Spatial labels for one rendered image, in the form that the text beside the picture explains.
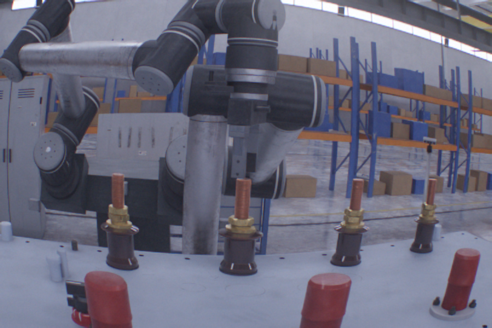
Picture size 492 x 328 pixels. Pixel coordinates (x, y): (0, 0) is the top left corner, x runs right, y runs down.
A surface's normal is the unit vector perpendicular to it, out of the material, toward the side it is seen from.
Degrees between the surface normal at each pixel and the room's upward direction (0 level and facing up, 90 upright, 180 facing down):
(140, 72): 135
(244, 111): 90
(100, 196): 90
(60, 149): 60
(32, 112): 90
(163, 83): 142
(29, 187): 90
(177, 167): 64
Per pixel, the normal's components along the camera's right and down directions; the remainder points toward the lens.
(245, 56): -0.19, 0.11
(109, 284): 0.10, -0.98
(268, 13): 0.81, 0.13
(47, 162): 0.13, -0.28
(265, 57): 0.55, 0.15
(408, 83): 0.24, 0.14
